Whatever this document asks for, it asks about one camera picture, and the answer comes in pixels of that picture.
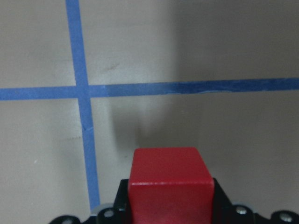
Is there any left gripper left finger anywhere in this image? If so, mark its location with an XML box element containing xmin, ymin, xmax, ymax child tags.
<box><xmin>97</xmin><ymin>179</ymin><xmax>131</xmax><ymax>224</ymax></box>

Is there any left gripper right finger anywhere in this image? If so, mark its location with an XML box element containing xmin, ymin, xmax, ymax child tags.
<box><xmin>212</xmin><ymin>178</ymin><xmax>255</xmax><ymax>224</ymax></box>

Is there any red block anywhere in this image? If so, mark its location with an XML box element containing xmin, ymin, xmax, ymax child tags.
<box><xmin>128</xmin><ymin>147</ymin><xmax>214</xmax><ymax>224</ymax></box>

